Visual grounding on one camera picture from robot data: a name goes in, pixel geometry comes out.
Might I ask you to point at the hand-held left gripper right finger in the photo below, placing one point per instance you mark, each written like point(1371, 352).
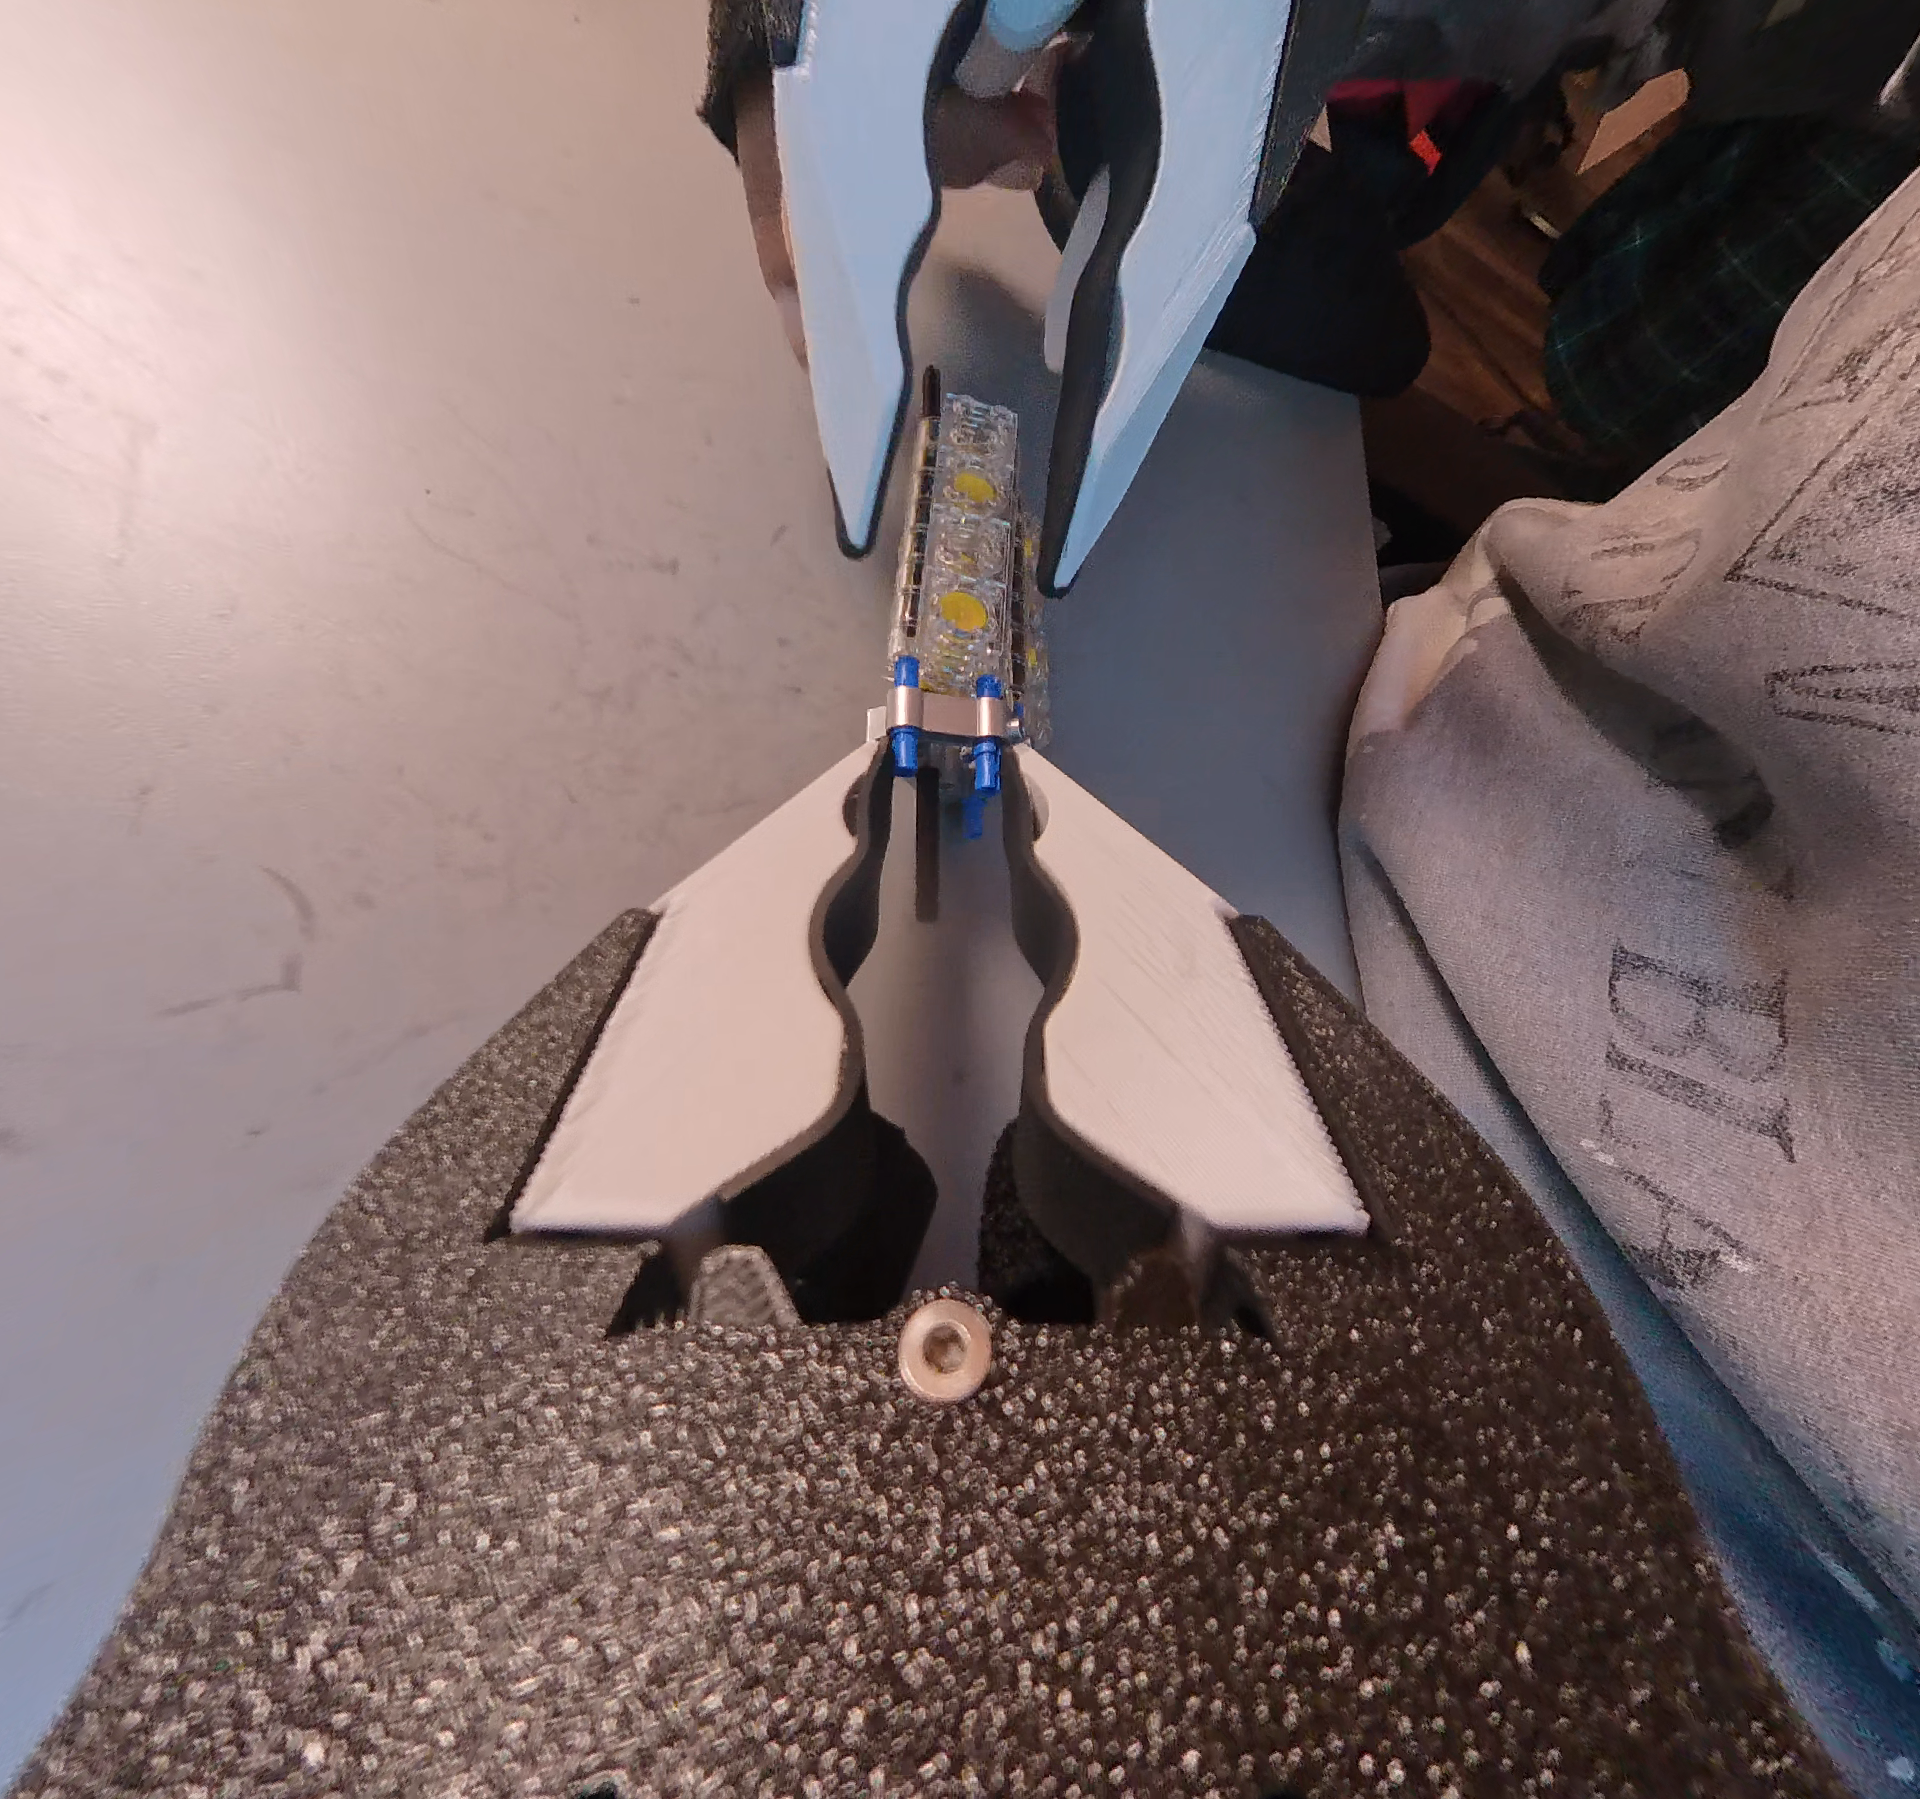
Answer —
point(1185, 1063)

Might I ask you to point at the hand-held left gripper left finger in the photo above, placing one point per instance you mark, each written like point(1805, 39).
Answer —
point(705, 1063)

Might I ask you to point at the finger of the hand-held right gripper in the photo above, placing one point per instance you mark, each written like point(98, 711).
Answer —
point(1213, 105)
point(855, 181)

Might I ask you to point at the clear toy brick engine model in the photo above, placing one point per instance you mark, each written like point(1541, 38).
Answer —
point(967, 617)

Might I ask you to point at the grey desk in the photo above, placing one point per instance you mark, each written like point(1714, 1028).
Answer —
point(377, 478)

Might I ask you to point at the black bag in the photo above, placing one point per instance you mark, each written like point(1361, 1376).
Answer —
point(1337, 285)

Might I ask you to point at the green plaid cloth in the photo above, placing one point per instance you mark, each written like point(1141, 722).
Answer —
point(1724, 285)

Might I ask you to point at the person in grey hoodie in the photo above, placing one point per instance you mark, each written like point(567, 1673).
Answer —
point(1650, 855)

